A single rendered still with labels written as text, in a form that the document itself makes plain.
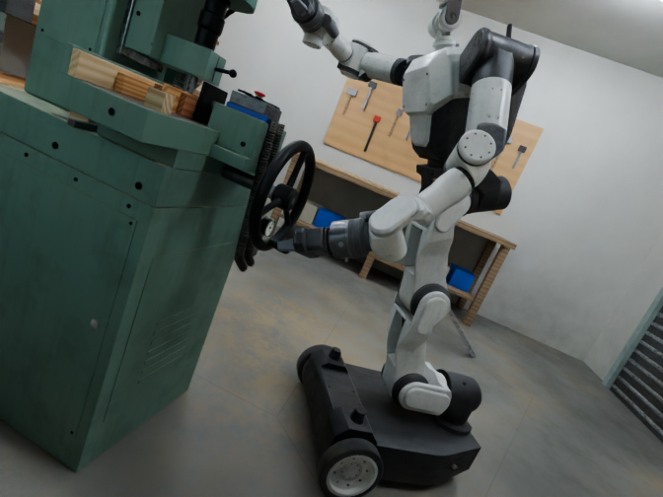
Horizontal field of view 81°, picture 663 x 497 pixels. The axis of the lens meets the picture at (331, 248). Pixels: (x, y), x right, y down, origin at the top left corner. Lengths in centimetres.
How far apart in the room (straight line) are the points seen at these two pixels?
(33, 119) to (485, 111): 101
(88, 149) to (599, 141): 425
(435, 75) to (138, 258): 87
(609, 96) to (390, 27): 217
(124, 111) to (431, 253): 93
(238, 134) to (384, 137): 335
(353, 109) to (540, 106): 181
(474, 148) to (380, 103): 343
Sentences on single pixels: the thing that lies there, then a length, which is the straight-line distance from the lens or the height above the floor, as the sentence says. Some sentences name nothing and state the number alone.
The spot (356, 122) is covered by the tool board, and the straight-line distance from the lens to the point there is 428.
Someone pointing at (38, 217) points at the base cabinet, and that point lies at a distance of 112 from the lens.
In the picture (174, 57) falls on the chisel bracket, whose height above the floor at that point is 102.
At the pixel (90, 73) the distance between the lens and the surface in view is 93.
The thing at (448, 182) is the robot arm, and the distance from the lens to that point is 87.
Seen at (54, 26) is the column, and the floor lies 98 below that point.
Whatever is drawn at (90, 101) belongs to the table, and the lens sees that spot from 88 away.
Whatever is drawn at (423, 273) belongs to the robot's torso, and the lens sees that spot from 131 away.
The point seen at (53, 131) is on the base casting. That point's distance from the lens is 108.
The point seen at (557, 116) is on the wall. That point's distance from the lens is 447.
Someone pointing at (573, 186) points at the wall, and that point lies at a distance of 448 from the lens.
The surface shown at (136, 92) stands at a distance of 99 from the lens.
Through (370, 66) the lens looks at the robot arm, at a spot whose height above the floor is 130.
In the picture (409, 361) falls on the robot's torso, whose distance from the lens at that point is 145.
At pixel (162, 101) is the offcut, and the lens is 84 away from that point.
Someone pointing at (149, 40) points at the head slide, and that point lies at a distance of 114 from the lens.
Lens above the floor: 94
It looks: 12 degrees down
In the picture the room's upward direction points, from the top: 22 degrees clockwise
